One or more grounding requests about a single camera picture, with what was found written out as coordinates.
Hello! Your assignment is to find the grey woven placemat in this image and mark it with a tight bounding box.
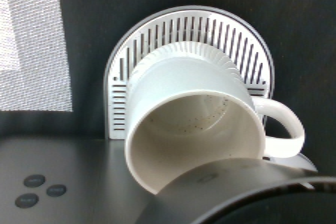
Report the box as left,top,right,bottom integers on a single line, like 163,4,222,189
0,0,72,112

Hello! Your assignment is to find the white ceramic mug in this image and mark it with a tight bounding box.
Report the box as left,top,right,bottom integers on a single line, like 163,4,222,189
124,41,304,194

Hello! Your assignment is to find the grey Keurig coffee machine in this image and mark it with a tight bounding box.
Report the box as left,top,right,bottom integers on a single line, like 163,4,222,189
0,6,336,224

